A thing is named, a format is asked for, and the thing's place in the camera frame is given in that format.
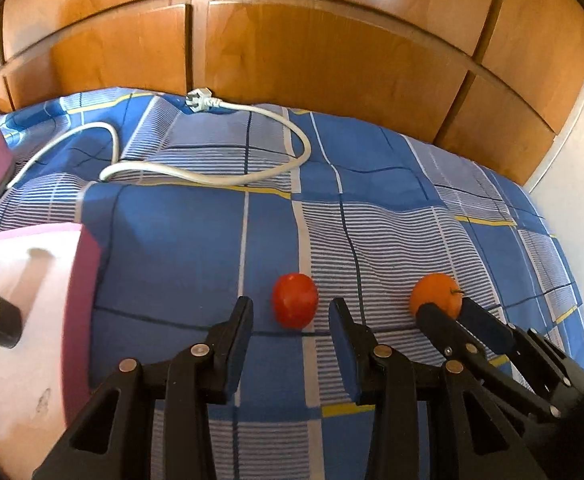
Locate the pink rimmed white tray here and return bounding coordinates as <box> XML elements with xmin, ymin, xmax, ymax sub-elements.
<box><xmin>0</xmin><ymin>223</ymin><xmax>103</xmax><ymax>480</ymax></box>

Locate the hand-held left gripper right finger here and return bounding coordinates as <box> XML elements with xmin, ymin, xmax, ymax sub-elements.
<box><xmin>328</xmin><ymin>297</ymin><xmax>548</xmax><ymax>480</ymax></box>

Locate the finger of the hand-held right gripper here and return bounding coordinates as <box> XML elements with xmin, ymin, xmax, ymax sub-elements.
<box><xmin>456</xmin><ymin>297</ymin><xmax>584</xmax><ymax>397</ymax></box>
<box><xmin>416</xmin><ymin>302</ymin><xmax>562</xmax><ymax>422</ymax></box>

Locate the dark brown cylinder block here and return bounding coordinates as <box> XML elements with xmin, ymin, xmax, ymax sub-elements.
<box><xmin>0</xmin><ymin>292</ymin><xmax>23</xmax><ymax>349</ymax></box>

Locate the wooden panelled wardrobe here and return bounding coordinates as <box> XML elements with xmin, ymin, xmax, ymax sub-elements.
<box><xmin>0</xmin><ymin>0</ymin><xmax>584</xmax><ymax>186</ymax></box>

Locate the white kettle power cable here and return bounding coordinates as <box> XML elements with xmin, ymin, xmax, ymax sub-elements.
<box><xmin>6</xmin><ymin>88</ymin><xmax>313</xmax><ymax>192</ymax></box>

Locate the blue plaid bedsheet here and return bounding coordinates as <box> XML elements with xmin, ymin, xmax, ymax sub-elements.
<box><xmin>0</xmin><ymin>87</ymin><xmax>584</xmax><ymax>480</ymax></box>

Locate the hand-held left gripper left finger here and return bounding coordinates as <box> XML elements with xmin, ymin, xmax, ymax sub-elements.
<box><xmin>32</xmin><ymin>296</ymin><xmax>255</xmax><ymax>480</ymax></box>

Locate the red tomato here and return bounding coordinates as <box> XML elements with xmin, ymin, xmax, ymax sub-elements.
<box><xmin>272</xmin><ymin>272</ymin><xmax>319</xmax><ymax>330</ymax></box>

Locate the small orange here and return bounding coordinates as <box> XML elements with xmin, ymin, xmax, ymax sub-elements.
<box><xmin>409</xmin><ymin>273</ymin><xmax>464</xmax><ymax>322</ymax></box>

